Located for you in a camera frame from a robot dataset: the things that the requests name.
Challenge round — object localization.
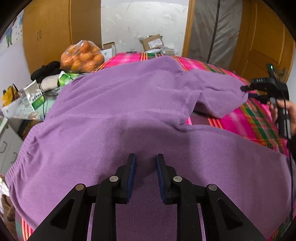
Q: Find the cartoon couple wall sticker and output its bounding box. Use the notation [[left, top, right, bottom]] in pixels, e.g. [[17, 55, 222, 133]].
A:
[[5, 17, 23, 48]]

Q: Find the green white milk carton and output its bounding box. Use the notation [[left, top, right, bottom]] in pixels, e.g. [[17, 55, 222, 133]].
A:
[[23, 80, 45, 110]]

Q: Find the cardboard box with label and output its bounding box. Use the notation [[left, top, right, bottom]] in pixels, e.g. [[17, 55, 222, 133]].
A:
[[139, 34, 164, 51]]

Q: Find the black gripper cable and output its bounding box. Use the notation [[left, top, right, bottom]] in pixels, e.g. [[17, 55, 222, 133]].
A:
[[280, 87, 296, 223]]

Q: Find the grey drawer nightstand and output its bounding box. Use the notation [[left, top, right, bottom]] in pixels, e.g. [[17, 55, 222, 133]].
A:
[[0, 118, 23, 176]]

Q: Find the pink plaid bed sheet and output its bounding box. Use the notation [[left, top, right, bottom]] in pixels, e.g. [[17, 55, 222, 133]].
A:
[[15, 53, 290, 240]]

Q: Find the white product box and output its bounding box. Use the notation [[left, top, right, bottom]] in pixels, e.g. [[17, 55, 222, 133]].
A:
[[101, 41, 116, 62]]

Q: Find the bag of oranges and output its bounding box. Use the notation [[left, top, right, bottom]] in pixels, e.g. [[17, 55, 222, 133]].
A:
[[61, 40, 105, 73]]

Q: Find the wooden wardrobe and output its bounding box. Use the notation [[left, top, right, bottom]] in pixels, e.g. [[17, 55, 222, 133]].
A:
[[23, 0, 102, 73]]

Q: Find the purple fleece garment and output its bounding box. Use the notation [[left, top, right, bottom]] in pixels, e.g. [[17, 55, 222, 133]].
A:
[[5, 56, 295, 240]]

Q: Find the person's right hand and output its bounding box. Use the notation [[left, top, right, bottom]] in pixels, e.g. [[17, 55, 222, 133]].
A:
[[267, 100, 296, 136]]

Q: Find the black clothing pile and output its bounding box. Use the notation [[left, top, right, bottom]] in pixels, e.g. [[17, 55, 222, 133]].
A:
[[31, 61, 62, 83]]

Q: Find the yellow bag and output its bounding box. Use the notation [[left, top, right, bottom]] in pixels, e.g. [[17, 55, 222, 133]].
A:
[[1, 84, 20, 107]]

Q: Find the wooden door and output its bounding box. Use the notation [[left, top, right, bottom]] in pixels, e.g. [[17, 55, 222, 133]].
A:
[[229, 1, 295, 83]]

